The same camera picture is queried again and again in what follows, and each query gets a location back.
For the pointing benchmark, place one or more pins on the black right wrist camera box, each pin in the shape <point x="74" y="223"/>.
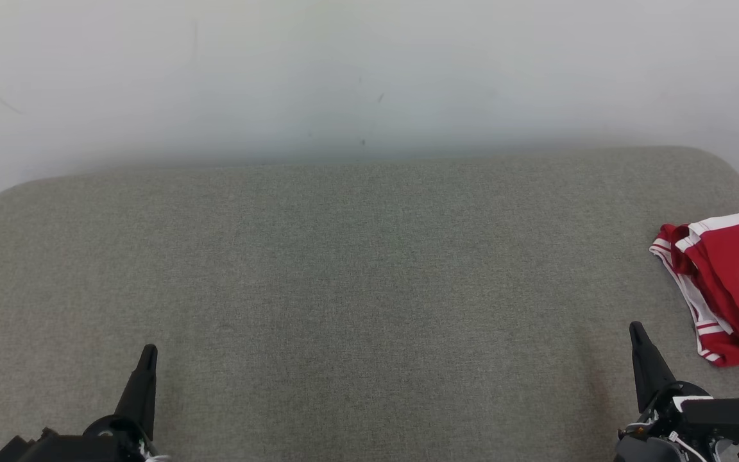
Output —
<point x="729" y="417"/>

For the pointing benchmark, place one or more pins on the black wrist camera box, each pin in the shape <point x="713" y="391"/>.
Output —
<point x="42" y="449"/>
<point x="729" y="417"/>

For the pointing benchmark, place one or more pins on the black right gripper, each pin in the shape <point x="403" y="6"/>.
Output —
<point x="652" y="446"/>

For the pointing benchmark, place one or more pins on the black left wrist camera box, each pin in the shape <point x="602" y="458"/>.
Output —
<point x="42" y="449"/>

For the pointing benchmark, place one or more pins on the grey fabric sofa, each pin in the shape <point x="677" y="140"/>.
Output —
<point x="344" y="289"/>

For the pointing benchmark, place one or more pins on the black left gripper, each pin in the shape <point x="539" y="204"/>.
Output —
<point x="119" y="443"/>

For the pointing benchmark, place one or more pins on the red basketball jersey number 23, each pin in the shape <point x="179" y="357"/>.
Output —
<point x="696" y="308"/>

